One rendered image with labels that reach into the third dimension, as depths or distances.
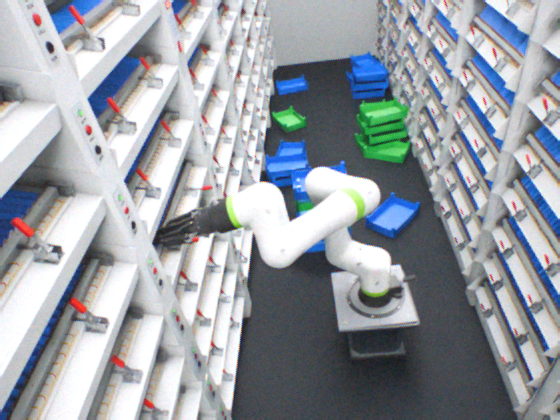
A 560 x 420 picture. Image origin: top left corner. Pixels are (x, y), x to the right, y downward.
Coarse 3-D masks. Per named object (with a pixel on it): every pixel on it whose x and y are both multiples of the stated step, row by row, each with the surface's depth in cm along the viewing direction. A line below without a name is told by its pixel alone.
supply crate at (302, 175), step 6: (342, 162) 234; (294, 168) 236; (330, 168) 237; (336, 168) 238; (342, 168) 236; (294, 174) 237; (300, 174) 239; (306, 174) 240; (294, 180) 240; (300, 180) 240; (294, 186) 223; (294, 192) 224; (300, 192) 224; (306, 192) 224; (300, 198) 226; (306, 198) 227
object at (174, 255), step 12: (192, 156) 157; (204, 156) 157; (204, 168) 160; (180, 180) 152; (192, 180) 153; (204, 180) 157; (192, 204) 143; (180, 252) 126; (168, 264) 122; (180, 264) 126; (168, 276) 113
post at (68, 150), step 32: (0, 0) 60; (0, 32) 63; (32, 32) 65; (0, 64) 66; (32, 64) 66; (64, 64) 73; (64, 96) 72; (64, 128) 73; (96, 128) 82; (64, 160) 78; (128, 192) 94
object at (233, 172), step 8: (232, 152) 234; (240, 152) 236; (232, 160) 234; (240, 160) 235; (232, 168) 228; (240, 168) 229; (232, 176) 223; (240, 176) 226; (232, 184) 218; (224, 192) 200; (232, 192) 213
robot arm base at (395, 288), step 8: (392, 280) 182; (400, 280) 182; (408, 280) 184; (360, 288) 182; (392, 288) 179; (400, 288) 180; (360, 296) 183; (368, 296) 178; (384, 296) 178; (392, 296) 181; (400, 296) 180; (368, 304) 181; (376, 304) 179; (384, 304) 179
